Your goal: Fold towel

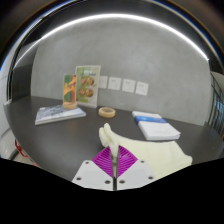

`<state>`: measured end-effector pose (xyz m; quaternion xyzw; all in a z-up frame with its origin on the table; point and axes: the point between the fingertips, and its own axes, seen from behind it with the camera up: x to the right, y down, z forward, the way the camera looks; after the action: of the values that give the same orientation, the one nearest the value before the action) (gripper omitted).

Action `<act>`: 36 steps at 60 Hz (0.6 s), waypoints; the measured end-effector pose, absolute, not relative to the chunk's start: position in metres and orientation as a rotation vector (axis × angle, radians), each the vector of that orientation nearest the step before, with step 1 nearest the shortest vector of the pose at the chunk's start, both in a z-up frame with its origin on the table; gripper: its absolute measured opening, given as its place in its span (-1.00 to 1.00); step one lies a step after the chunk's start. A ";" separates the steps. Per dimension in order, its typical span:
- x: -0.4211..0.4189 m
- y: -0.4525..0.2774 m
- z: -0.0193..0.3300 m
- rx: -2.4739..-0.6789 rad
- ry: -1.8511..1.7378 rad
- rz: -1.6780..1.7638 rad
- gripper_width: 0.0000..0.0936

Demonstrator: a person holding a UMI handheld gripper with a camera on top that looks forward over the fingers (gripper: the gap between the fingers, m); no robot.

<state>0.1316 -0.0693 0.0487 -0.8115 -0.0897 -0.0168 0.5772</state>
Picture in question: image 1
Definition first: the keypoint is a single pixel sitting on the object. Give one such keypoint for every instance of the white wall socket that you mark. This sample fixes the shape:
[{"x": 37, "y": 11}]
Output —
[
  {"x": 128, "y": 85},
  {"x": 102, "y": 82},
  {"x": 114, "y": 83},
  {"x": 141, "y": 88}
]

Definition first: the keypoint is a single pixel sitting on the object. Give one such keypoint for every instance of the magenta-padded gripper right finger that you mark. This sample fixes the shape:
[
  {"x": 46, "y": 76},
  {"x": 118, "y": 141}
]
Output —
[{"x": 138, "y": 175}]

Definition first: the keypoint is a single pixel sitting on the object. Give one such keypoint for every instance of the grey-blue magazine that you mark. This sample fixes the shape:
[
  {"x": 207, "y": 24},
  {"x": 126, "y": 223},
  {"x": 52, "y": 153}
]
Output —
[{"x": 58, "y": 114}]

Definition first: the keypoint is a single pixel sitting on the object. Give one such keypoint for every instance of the cream knitted towel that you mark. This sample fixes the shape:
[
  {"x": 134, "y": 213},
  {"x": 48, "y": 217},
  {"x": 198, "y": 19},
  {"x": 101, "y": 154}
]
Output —
[{"x": 156, "y": 155}]

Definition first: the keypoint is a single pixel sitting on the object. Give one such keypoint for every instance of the small card in wooden stand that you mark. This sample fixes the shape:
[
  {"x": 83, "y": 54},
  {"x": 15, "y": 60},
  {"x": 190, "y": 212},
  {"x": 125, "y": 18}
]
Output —
[{"x": 69, "y": 90}]

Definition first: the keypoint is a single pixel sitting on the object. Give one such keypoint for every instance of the white book with blue stripe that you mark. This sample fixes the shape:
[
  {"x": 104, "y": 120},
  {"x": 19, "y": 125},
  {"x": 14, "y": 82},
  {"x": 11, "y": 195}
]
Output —
[{"x": 156, "y": 128}]

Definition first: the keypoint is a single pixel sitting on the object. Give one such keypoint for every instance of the large upright menu sign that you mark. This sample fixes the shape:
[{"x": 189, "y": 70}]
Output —
[{"x": 87, "y": 86}]

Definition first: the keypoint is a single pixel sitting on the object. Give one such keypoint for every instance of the long ceiling light strip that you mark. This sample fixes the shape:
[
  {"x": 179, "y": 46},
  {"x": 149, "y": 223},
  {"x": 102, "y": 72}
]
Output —
[{"x": 113, "y": 16}]

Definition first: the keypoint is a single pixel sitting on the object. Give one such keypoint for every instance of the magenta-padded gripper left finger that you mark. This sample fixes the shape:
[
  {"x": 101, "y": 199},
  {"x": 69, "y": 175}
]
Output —
[{"x": 90, "y": 175}]

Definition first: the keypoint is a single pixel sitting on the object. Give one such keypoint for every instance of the dark-framed glass partition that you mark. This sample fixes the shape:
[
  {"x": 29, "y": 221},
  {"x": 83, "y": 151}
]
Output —
[{"x": 217, "y": 103}]

